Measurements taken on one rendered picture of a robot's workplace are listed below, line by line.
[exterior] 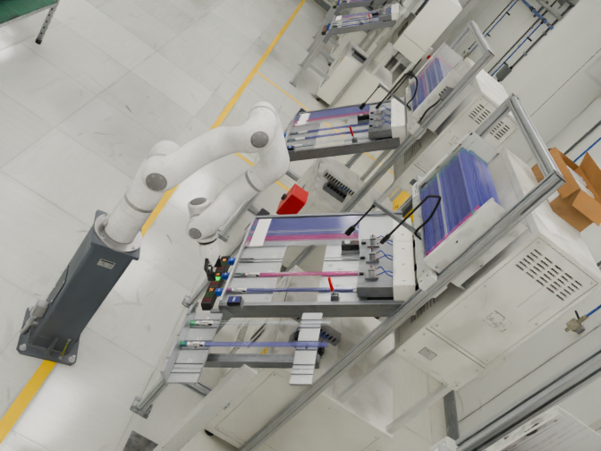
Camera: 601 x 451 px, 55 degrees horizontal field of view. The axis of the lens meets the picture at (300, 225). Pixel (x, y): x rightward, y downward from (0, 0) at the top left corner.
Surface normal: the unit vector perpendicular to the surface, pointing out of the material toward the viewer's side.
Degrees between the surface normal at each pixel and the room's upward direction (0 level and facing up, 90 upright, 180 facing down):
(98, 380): 0
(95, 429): 0
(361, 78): 90
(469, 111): 90
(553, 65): 90
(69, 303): 90
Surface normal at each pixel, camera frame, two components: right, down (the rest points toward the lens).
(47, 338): 0.15, 0.67
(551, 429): -0.14, 0.51
